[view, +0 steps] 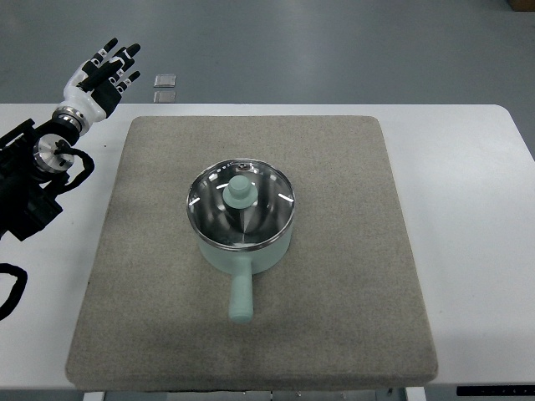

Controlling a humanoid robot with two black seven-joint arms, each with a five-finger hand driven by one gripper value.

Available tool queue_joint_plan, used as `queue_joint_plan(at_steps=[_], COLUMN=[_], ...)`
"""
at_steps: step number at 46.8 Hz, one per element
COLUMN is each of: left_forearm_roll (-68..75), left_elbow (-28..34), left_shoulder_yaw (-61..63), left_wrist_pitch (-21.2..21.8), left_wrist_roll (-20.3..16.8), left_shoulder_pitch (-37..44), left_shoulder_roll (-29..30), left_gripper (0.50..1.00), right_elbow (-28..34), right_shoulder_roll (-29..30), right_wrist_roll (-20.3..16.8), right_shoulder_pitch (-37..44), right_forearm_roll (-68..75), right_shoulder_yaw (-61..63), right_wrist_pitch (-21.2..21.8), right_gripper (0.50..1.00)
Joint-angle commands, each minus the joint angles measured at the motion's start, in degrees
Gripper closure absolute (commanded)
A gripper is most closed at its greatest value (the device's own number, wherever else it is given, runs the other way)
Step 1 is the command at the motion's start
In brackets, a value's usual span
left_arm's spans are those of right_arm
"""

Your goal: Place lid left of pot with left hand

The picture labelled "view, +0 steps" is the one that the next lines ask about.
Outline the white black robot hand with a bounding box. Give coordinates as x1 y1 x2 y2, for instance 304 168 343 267
59 38 140 128

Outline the glass lid with green knob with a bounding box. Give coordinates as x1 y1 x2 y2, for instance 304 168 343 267
186 159 296 251

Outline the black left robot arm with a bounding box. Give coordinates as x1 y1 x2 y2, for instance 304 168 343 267
1 106 94 241

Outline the lower metal floor plate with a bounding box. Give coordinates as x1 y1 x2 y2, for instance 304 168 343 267
153 90 176 104

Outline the metal floor plate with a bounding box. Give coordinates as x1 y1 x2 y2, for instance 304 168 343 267
153 90 176 104
154 74 176 88

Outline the upper metal floor plate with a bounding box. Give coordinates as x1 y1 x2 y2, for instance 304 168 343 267
154 74 176 88

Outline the mint green saucepan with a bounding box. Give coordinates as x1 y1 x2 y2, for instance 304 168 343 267
195 229 293 324

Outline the grey felt mat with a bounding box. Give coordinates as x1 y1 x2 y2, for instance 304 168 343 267
65 115 439 392

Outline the cardboard box corner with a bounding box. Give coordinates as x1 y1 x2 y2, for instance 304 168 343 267
507 0 535 12

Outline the black table control panel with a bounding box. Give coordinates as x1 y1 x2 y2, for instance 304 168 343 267
456 385 535 397

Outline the black sleeved cable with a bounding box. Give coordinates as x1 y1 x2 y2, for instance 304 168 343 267
0 262 29 322

